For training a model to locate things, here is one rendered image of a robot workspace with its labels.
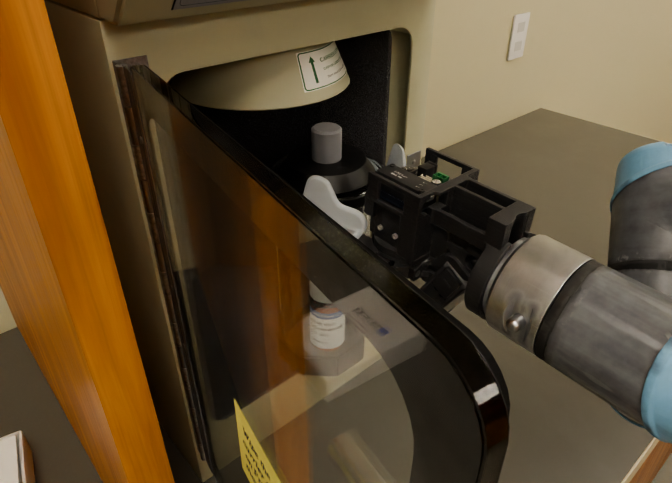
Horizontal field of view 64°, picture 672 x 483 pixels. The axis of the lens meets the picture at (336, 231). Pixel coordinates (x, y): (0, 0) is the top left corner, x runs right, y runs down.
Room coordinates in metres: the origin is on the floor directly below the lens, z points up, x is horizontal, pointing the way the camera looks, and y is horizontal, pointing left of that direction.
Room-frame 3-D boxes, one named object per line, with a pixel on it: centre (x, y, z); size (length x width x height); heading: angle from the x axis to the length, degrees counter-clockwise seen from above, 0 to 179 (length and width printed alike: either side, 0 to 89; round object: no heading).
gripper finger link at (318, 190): (0.39, 0.02, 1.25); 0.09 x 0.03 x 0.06; 66
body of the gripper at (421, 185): (0.35, -0.09, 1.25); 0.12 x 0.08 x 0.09; 42
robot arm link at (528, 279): (0.29, -0.14, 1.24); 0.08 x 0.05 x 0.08; 132
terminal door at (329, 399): (0.20, 0.05, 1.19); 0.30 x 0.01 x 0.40; 32
